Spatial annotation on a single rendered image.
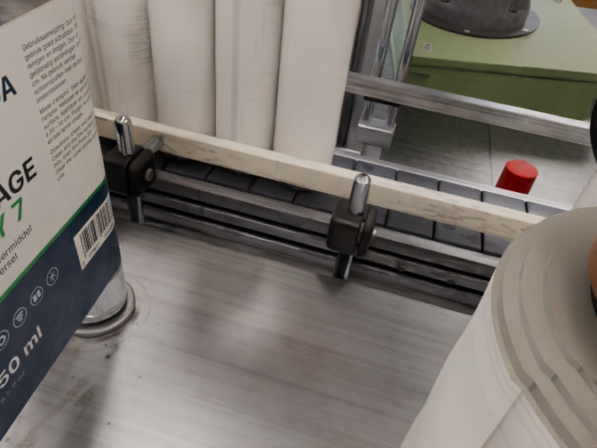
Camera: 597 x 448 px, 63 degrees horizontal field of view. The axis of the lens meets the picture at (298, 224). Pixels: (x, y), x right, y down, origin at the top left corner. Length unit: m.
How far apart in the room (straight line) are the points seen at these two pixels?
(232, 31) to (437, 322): 0.24
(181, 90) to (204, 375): 0.22
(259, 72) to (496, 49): 0.43
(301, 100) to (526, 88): 0.41
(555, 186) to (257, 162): 0.36
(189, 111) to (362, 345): 0.23
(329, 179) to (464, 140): 0.30
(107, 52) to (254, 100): 0.12
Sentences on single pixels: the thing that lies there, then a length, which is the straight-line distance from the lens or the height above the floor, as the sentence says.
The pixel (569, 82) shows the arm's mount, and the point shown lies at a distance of 0.74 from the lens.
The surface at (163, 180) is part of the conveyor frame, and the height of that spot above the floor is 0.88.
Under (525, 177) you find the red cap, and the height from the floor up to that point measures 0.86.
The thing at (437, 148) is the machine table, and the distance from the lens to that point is 0.61.
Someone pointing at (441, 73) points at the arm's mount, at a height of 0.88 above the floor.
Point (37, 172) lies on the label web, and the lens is 0.21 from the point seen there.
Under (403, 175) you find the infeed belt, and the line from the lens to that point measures 0.46.
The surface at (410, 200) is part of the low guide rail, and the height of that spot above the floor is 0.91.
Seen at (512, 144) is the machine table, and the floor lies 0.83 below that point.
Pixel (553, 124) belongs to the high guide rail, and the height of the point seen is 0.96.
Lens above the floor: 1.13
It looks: 41 degrees down
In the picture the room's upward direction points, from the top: 8 degrees clockwise
